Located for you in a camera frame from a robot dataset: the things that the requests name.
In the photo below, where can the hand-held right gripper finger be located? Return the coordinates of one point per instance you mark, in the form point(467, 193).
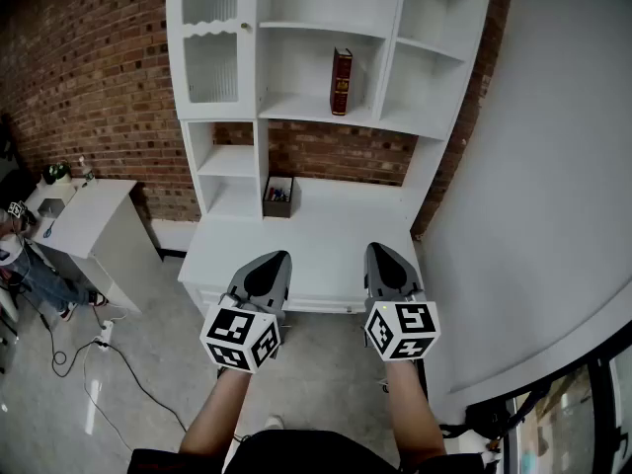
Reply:
point(412, 277)
point(369, 277)

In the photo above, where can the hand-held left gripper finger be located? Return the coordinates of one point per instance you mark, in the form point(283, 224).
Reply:
point(285, 284)
point(242, 277)

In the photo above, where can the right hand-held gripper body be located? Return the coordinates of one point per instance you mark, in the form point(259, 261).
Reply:
point(402, 331)

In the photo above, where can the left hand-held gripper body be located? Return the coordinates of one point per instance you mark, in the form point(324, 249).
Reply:
point(232, 329)

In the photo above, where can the dark red hardcover book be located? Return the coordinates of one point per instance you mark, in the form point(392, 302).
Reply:
point(340, 82)

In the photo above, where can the person's left forearm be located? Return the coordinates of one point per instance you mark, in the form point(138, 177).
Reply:
point(217, 413)

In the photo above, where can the person's right forearm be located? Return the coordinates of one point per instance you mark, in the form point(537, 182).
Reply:
point(412, 413)

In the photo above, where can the white shelf cabinet with desk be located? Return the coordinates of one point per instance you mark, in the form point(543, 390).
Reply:
point(326, 225)

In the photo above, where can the brown pen holder box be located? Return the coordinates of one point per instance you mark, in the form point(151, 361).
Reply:
point(276, 209)

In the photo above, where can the bunch of coloured pens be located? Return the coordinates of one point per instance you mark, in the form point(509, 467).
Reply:
point(279, 194)

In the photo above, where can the person's white shoe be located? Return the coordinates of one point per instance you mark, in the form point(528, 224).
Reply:
point(274, 421)

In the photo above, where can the black bag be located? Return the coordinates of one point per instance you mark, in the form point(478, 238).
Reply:
point(481, 420)

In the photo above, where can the white power strip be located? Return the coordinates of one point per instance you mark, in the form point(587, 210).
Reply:
point(106, 334)

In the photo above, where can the person's black clothing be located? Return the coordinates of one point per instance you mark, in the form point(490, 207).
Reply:
point(296, 454)

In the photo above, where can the white side table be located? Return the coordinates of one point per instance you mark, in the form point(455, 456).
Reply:
point(89, 215)

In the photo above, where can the black framed glass door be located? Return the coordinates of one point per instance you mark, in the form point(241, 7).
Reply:
point(558, 427)

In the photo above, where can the small clear bottle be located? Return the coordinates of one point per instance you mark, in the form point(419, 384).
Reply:
point(86, 173)

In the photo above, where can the blue scissors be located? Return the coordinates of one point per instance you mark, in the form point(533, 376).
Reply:
point(48, 230)

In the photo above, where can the grey metal box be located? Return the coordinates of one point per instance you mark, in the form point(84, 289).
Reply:
point(51, 209)

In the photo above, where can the green potted plant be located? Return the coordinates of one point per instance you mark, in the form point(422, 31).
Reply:
point(56, 172)

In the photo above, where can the white ribbed glass cabinet door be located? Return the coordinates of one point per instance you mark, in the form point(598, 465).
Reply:
point(210, 30)

